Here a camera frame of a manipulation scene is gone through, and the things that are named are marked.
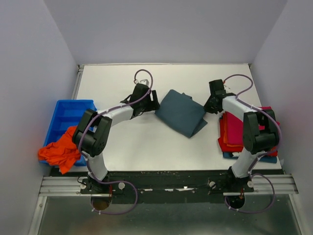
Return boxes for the teal grey t-shirt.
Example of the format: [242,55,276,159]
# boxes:
[155,90,207,138]

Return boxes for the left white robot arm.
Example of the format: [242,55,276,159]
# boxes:
[72,83,160,193]

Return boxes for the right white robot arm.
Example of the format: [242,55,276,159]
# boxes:
[204,79,281,192]

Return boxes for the folded magenta t-shirt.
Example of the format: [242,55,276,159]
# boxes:
[224,106,281,145]

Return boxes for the folded orange t-shirt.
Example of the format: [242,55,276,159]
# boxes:
[221,115,278,154]

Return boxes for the folded red t-shirt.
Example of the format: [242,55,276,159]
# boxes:
[217,116,278,157]

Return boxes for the blue plastic bin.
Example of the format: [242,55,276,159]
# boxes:
[39,99,97,166]

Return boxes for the folded navy patterned t-shirt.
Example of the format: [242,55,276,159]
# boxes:
[223,152,277,164]

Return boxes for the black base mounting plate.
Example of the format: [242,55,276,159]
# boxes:
[80,170,254,204]

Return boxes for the crumpled orange t-shirt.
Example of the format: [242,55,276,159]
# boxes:
[37,126,81,174]

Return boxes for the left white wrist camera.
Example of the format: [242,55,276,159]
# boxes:
[139,79,150,86]

